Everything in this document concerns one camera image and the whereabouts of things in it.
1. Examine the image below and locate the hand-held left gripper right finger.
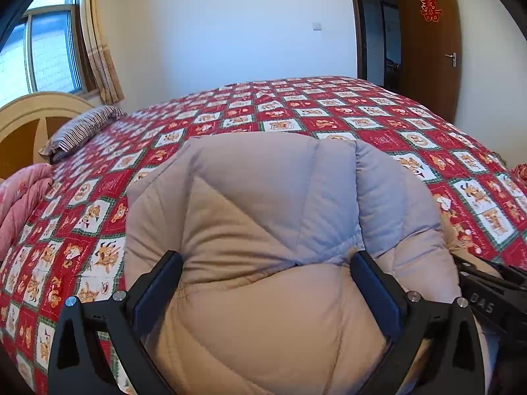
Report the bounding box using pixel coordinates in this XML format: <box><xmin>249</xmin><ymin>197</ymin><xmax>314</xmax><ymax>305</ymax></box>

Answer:
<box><xmin>350</xmin><ymin>250</ymin><xmax>485</xmax><ymax>395</ymax></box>

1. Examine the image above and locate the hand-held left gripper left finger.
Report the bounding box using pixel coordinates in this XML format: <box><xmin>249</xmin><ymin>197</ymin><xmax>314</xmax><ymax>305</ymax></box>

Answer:
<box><xmin>47</xmin><ymin>250</ymin><xmax>184</xmax><ymax>395</ymax></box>

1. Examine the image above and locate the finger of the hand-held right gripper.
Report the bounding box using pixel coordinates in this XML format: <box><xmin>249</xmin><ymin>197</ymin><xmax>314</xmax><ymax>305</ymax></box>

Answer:
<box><xmin>453</xmin><ymin>254</ymin><xmax>516</xmax><ymax>288</ymax></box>

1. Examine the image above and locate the beige puffer jacket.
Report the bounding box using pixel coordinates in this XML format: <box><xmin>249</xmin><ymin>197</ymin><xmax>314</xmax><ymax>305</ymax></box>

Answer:
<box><xmin>124</xmin><ymin>134</ymin><xmax>502</xmax><ymax>395</ymax></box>

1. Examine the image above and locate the pink quilt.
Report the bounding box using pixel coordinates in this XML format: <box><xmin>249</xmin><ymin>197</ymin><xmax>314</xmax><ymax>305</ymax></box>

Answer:
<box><xmin>0</xmin><ymin>163</ymin><xmax>55</xmax><ymax>256</ymax></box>

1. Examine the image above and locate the striped pillow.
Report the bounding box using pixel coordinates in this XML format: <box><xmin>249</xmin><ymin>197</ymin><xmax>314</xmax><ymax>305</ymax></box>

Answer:
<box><xmin>39</xmin><ymin>105</ymin><xmax>129</xmax><ymax>162</ymax></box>

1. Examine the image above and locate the red printed bedspread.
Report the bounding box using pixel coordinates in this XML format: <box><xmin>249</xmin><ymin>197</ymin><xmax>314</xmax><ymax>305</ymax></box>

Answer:
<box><xmin>0</xmin><ymin>76</ymin><xmax>527</xmax><ymax>395</ymax></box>

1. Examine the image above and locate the cream wooden headboard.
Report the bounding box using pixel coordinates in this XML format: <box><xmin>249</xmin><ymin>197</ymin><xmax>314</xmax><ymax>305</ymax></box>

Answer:
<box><xmin>0</xmin><ymin>92</ymin><xmax>98</xmax><ymax>182</ymax></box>

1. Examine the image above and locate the brown wooden door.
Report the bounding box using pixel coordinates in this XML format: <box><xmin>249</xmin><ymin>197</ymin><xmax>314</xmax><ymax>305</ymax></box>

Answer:
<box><xmin>397</xmin><ymin>0</ymin><xmax>462</xmax><ymax>125</ymax></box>

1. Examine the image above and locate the beige floral curtain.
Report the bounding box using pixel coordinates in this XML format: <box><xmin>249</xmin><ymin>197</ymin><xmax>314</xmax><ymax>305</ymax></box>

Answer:
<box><xmin>77</xmin><ymin>0</ymin><xmax>125</xmax><ymax>106</ymax></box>

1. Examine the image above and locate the red paper door decoration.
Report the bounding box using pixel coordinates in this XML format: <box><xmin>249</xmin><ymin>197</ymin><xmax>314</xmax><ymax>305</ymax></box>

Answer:
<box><xmin>420</xmin><ymin>0</ymin><xmax>441</xmax><ymax>22</ymax></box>

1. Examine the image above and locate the window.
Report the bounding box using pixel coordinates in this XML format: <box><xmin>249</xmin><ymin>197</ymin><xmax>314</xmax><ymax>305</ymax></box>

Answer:
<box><xmin>0</xmin><ymin>0</ymin><xmax>90</xmax><ymax>110</ymax></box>

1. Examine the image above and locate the dark door frame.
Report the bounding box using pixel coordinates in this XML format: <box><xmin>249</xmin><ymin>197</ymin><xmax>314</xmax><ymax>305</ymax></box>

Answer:
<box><xmin>347</xmin><ymin>0</ymin><xmax>409</xmax><ymax>91</ymax></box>

